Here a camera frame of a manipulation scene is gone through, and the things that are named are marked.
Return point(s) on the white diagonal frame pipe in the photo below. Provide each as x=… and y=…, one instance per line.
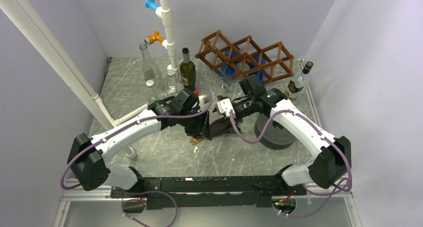
x=31, y=25

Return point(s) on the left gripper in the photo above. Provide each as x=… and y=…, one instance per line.
x=202, y=128

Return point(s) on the clear square bottle black cap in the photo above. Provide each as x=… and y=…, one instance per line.
x=299, y=82

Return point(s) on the clear glass jar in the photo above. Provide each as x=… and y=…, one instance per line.
x=154, y=94

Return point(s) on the dark grey foam spool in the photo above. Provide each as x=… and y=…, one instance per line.
x=275, y=137

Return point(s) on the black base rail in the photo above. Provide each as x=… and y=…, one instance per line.
x=167, y=192

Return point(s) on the white pvc pipe stand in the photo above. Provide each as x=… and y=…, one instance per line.
x=168, y=43

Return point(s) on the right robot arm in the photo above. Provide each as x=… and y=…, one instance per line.
x=332, y=155

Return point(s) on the blue bottle silver cap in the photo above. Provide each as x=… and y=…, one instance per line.
x=225, y=77

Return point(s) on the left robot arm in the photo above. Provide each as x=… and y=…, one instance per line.
x=89, y=158

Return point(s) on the brown wooden wine rack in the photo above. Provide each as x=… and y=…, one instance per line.
x=216, y=50

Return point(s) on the clear bottle chrome cap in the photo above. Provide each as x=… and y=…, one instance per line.
x=258, y=73

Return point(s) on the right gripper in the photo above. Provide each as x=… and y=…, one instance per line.
x=220, y=98

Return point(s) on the green bottle grey cap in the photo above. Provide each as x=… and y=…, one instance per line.
x=188, y=71

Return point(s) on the brown bottle gold foil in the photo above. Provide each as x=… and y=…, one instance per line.
x=218, y=128

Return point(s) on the clear bottle dark label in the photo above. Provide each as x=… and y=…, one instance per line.
x=150, y=69

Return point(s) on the orange tap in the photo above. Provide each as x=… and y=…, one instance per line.
x=150, y=39

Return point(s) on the large clear bottle white stopper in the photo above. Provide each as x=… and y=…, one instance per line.
x=171, y=84

